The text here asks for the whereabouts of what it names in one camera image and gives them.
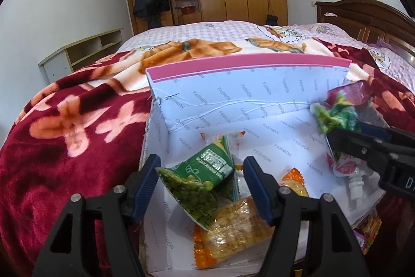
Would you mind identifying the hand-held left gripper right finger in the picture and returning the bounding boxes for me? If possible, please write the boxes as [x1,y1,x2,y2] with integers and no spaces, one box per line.
[243,156,370,277]

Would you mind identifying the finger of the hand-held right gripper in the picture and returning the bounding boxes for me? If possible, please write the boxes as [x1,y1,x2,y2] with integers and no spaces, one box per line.
[355,122,415,151]
[326,127,394,172]

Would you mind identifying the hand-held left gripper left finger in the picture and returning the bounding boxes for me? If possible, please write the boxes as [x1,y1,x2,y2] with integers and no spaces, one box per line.
[32,154,162,277]

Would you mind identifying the green pea packet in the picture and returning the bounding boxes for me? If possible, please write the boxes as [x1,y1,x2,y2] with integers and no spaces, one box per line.
[312,92,362,135]
[156,137,237,229]

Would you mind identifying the pink cardboard box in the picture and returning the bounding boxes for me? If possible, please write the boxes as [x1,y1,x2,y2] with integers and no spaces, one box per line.
[139,56,385,274]

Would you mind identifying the orange snack packet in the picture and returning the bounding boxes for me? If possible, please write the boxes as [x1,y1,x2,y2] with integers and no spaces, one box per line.
[193,196,276,269]
[280,167,308,198]

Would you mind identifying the small colourful candy packet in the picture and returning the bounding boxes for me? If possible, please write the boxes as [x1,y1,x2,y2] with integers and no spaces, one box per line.
[199,131,247,148]

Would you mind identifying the purple cloth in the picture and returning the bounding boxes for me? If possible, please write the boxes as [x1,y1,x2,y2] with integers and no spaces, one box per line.
[373,38,394,52]

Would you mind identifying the red floral blanket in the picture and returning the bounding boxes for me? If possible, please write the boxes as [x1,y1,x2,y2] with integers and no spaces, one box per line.
[0,37,415,277]

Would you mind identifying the dark wooden headboard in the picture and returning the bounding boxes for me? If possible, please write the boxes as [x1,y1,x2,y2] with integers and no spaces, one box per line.
[314,0,415,57]

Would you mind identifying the low beige shelf unit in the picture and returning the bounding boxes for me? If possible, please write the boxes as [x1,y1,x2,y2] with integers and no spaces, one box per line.
[38,28,125,84]

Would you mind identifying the pink checked bedsheet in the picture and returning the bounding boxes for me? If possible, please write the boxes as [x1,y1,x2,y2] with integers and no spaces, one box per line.
[121,20,415,92]

